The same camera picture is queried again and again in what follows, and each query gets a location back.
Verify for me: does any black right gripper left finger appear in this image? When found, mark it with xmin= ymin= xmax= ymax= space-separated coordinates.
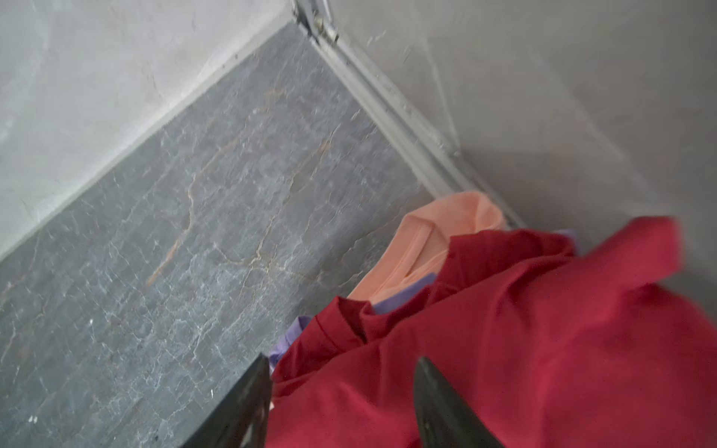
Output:
xmin=181 ymin=354 xmax=272 ymax=448

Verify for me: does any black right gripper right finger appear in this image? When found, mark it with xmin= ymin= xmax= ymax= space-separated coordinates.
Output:
xmin=413 ymin=357 xmax=503 ymax=448

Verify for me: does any red t shirt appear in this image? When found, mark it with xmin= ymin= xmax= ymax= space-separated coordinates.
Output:
xmin=266 ymin=217 xmax=716 ymax=447

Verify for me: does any purple folded t shirt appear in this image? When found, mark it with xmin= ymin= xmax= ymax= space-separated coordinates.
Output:
xmin=273 ymin=230 xmax=576 ymax=383

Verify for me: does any pink folded t shirt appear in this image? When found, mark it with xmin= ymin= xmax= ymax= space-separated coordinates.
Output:
xmin=348 ymin=192 xmax=506 ymax=304

